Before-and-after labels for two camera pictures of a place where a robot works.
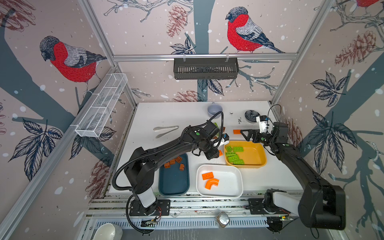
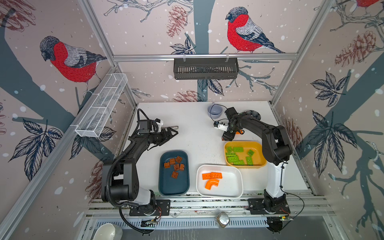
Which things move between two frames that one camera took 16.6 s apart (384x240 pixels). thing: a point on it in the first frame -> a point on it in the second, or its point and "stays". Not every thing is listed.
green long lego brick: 239,162 stays
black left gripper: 213,154 -> 165,137
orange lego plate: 207,176 stays
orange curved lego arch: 211,182 stays
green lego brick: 232,158 stays
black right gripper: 252,131 -> 228,135
